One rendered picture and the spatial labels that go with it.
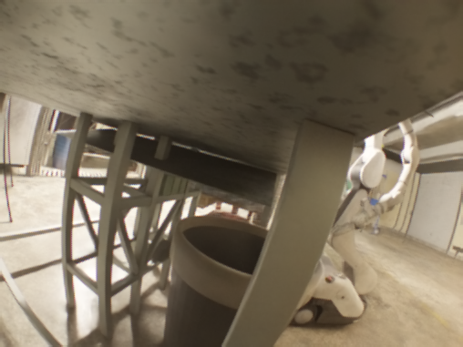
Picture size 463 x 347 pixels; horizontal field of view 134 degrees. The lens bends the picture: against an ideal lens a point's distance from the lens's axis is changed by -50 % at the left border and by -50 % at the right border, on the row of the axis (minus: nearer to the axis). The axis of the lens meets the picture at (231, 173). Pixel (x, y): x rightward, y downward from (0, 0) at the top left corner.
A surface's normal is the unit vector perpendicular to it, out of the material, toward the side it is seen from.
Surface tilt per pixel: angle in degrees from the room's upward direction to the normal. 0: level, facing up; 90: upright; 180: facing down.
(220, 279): 90
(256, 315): 90
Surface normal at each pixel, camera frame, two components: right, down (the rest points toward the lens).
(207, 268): -0.47, -0.12
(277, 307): -0.19, -0.04
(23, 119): 0.94, 0.28
